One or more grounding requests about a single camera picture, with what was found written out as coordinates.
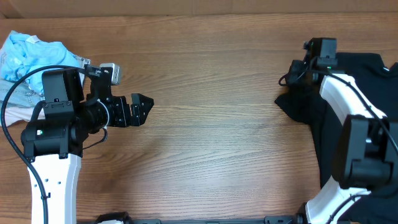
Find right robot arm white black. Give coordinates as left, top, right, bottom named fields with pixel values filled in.
left=275, top=38, right=397, bottom=223

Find folded blue denim jeans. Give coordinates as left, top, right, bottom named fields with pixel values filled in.
left=0, top=55, right=91, bottom=110

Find folded pale pink garment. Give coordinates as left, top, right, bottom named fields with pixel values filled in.
left=5, top=106, right=34, bottom=126

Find light blue crumpled shirt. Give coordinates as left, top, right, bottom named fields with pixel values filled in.
left=1, top=30, right=80, bottom=96

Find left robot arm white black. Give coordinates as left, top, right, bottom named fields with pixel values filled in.
left=21, top=63, right=154, bottom=223

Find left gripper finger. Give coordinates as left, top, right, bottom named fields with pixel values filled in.
left=131, top=105, right=146, bottom=126
left=131, top=93, right=154, bottom=116

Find black clothes pile right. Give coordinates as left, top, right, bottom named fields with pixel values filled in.
left=275, top=52, right=397, bottom=224

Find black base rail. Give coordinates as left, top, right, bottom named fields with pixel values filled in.
left=77, top=212, right=308, bottom=224

